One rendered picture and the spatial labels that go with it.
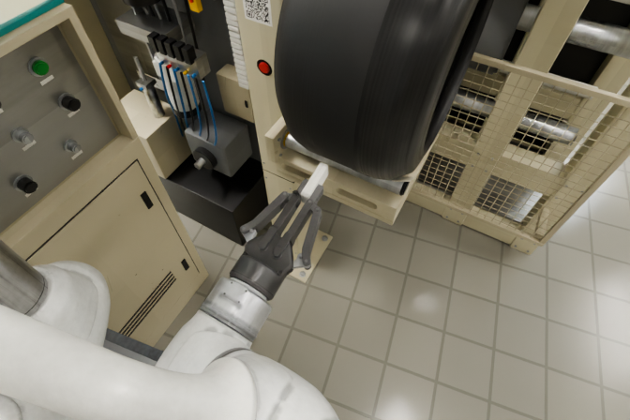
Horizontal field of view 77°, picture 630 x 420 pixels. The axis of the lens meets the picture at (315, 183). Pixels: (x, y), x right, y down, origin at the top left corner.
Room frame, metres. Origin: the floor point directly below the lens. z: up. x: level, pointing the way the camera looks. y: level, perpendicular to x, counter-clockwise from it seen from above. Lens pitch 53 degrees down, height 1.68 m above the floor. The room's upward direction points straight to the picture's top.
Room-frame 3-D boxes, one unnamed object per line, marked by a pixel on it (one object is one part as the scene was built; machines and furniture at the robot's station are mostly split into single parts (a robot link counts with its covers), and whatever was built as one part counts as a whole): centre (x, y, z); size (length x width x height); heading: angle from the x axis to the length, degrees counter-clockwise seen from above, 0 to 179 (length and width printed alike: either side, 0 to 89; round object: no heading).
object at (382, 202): (0.66, -0.07, 0.84); 0.36 x 0.09 x 0.06; 61
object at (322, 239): (0.89, 0.10, 0.01); 0.27 x 0.27 x 0.02; 61
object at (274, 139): (0.87, 0.02, 0.90); 0.40 x 0.03 x 0.10; 151
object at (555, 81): (0.96, -0.50, 0.65); 0.90 x 0.02 x 0.70; 61
